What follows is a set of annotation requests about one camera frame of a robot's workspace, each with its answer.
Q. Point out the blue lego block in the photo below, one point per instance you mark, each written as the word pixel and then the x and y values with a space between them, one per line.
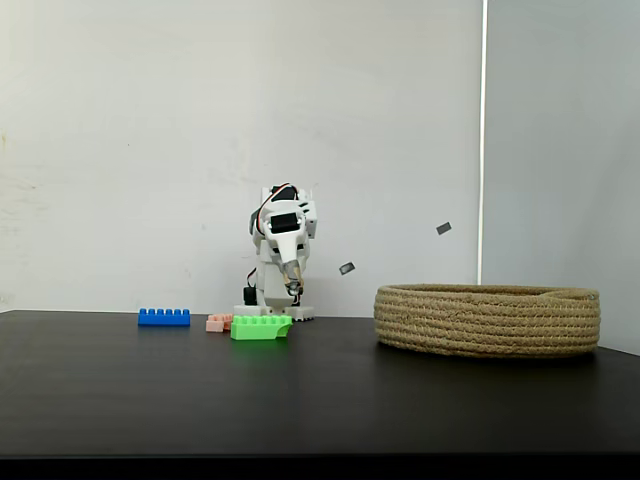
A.
pixel 164 318

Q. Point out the grey tape piece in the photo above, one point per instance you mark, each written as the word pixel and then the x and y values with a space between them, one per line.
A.
pixel 347 268
pixel 444 228

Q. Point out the pink lego block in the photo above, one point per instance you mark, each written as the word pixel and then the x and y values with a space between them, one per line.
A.
pixel 215 324

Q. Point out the green lego block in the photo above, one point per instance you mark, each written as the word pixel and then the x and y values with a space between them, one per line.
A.
pixel 257 330

